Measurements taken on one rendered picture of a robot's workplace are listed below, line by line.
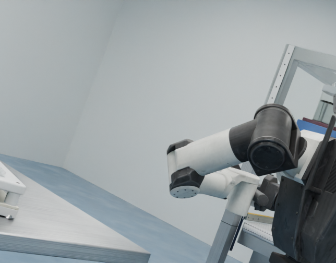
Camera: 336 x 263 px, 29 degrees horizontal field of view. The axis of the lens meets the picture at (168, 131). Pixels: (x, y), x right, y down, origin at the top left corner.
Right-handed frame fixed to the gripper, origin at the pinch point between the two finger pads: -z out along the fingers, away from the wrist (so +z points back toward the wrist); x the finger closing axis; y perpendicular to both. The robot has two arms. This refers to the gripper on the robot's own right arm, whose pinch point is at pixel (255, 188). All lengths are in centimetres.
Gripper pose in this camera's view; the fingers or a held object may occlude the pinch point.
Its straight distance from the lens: 218.0
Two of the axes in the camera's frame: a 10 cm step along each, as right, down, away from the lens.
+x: -3.5, 9.3, 0.5
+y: 6.1, 1.9, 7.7
